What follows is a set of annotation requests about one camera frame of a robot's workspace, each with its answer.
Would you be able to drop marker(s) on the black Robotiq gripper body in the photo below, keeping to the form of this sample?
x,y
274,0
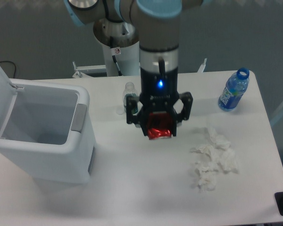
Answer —
x,y
158,94

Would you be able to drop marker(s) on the crushed red soda can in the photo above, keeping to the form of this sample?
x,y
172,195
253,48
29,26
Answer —
x,y
159,125

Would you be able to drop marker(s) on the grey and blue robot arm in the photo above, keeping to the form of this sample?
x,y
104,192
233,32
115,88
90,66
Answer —
x,y
158,25

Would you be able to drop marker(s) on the white trash can with lid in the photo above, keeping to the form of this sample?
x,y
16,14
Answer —
x,y
46,130

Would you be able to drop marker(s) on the clear bottle with green label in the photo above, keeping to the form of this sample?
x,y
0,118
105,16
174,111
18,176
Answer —
x,y
129,90

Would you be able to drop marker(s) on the blue plastic water bottle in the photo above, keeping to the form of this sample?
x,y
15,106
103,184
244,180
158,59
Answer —
x,y
234,89

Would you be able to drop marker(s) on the crumpled white tissue upper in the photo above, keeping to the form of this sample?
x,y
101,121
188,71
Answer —
x,y
218,140

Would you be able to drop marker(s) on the crumpled white tissue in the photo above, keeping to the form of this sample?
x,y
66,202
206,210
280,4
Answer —
x,y
218,140
228,161
207,175
207,151

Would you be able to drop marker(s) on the crumpled white tissue left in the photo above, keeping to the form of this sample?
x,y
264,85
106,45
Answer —
x,y
207,151

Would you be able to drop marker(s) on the crumpled white tissue right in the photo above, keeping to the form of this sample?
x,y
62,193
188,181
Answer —
x,y
228,161

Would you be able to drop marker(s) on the crumpled white tissue bottom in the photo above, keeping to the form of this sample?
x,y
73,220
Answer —
x,y
207,175

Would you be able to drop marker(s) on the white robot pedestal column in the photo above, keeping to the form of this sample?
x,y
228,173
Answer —
x,y
120,45

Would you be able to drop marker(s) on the white metal base frame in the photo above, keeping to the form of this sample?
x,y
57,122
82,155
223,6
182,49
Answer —
x,y
92,71

